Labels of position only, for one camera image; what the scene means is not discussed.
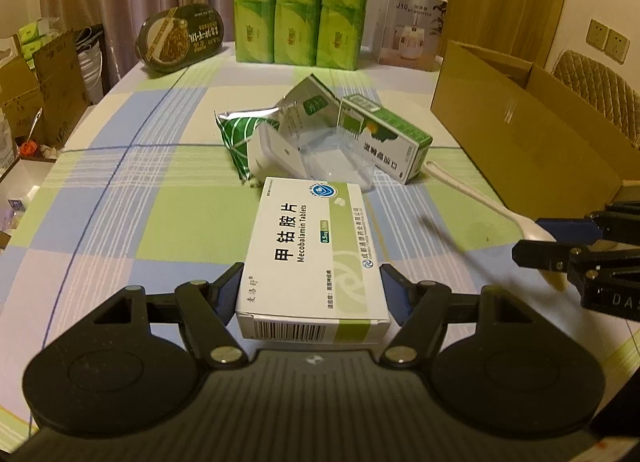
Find white cutout carton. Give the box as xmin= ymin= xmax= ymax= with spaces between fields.
xmin=0 ymin=34 xmax=23 ymax=70

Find green striped foil bag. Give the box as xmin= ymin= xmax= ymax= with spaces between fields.
xmin=215 ymin=109 xmax=281 ymax=183

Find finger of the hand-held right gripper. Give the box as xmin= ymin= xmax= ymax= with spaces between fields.
xmin=535 ymin=202 xmax=640 ymax=244
xmin=511 ymin=238 xmax=640 ymax=289

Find white humidifier box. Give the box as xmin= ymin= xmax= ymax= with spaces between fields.
xmin=376 ymin=0 xmax=448 ymax=73

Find black paper bag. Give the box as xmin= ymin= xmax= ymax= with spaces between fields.
xmin=75 ymin=27 xmax=104 ymax=55

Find stack of green tissue packs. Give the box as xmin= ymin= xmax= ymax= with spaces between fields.
xmin=232 ymin=0 xmax=375 ymax=70

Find green medicine box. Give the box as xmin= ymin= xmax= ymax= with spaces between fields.
xmin=337 ymin=94 xmax=435 ymax=186

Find checked cloth desktop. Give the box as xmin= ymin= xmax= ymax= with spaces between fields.
xmin=0 ymin=39 xmax=640 ymax=443

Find brown cardboard box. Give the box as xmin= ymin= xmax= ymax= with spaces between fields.
xmin=430 ymin=39 xmax=640 ymax=215

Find white plastic spoon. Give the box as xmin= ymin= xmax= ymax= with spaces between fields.
xmin=424 ymin=160 xmax=558 ymax=243

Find tall brown storage carton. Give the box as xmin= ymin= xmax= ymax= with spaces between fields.
xmin=32 ymin=29 xmax=91 ymax=148

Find white open tray box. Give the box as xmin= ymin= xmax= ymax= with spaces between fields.
xmin=0 ymin=144 xmax=58 ymax=184

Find white medicine box blue logo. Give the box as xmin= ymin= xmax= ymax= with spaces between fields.
xmin=235 ymin=177 xmax=392 ymax=347

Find chair with quilted cover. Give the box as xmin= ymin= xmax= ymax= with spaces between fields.
xmin=552 ymin=49 xmax=640 ymax=148

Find metal spoon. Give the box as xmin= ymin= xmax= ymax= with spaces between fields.
xmin=25 ymin=108 xmax=43 ymax=145

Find clear plastic container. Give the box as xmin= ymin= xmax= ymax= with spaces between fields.
xmin=295 ymin=129 xmax=377 ymax=193

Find silver pouch with green label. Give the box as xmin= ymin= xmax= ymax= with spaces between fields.
xmin=272 ymin=74 xmax=343 ymax=143

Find beige wall socket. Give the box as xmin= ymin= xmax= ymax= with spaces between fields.
xmin=586 ymin=18 xmax=610 ymax=50
xmin=605 ymin=29 xmax=630 ymax=64

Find green packs in carton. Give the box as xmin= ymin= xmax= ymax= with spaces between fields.
xmin=19 ymin=17 xmax=66 ymax=50

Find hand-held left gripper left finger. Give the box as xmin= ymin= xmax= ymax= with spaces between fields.
xmin=92 ymin=262 xmax=248 ymax=370

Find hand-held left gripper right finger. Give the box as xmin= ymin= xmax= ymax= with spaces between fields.
xmin=379 ymin=264 xmax=533 ymax=370

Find low brown storage carton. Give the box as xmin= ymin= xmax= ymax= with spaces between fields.
xmin=0 ymin=59 xmax=43 ymax=143

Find black oval food bowl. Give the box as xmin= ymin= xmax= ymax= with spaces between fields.
xmin=136 ymin=3 xmax=225 ymax=74

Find white plastic bucket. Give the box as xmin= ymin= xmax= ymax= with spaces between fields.
xmin=77 ymin=49 xmax=106 ymax=105

